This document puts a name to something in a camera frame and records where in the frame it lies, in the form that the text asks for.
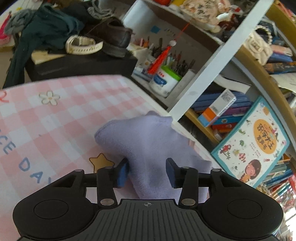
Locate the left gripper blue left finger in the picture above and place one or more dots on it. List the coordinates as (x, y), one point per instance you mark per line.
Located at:
(109, 178)

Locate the black box under shoe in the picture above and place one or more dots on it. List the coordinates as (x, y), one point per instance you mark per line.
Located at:
(98, 63)

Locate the purple and pink sweater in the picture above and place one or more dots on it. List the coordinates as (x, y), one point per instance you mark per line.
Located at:
(147, 141)

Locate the children's sound book teal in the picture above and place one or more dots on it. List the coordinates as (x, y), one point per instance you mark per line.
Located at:
(252, 149)

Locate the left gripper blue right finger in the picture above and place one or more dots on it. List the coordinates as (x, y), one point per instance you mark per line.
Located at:
(185, 178)

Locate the brown leather shoe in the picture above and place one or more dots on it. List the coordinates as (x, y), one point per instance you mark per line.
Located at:
(114, 35)

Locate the usmile white orange box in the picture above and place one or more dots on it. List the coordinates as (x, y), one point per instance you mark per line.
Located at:
(217, 108)

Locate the red tassel charm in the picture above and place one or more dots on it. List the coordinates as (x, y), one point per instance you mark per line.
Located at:
(161, 58)

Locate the white quilted pearl handbag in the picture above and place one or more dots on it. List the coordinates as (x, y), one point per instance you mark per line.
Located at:
(258, 47)

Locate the cat decoration plaque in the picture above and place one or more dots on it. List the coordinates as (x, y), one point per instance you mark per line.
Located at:
(208, 13)

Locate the white wrist watch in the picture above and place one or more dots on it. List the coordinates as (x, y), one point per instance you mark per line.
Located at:
(80, 45)

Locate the pink checkered tablecloth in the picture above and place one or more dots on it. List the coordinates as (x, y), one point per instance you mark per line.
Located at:
(48, 127)

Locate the dark teal garment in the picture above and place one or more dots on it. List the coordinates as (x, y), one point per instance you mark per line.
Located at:
(49, 28)

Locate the white green pen jar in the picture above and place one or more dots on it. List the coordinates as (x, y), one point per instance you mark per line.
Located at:
(164, 81)

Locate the white bookshelf frame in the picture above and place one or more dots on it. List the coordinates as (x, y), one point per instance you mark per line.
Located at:
(142, 15)

